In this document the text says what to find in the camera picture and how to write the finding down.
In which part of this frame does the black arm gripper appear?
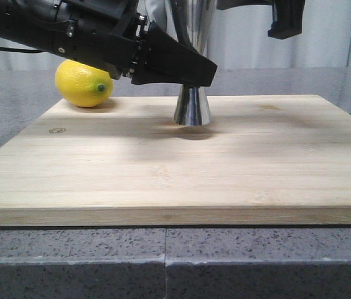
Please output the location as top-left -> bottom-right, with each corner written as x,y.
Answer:
40,1 -> 217,87
217,0 -> 305,39

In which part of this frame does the steel double jigger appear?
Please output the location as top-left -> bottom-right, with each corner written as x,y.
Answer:
167,0 -> 217,126

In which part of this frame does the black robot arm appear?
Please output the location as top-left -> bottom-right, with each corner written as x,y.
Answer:
0,1 -> 217,87

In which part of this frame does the grey curtain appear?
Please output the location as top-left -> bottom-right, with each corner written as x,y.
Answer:
0,1 -> 351,70

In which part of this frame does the yellow lemon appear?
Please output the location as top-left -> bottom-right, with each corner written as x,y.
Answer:
55,60 -> 113,108

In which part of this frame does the wooden cutting board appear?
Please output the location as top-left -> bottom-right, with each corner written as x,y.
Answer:
0,95 -> 351,226

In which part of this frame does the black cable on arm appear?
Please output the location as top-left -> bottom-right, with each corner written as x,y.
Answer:
0,43 -> 44,54

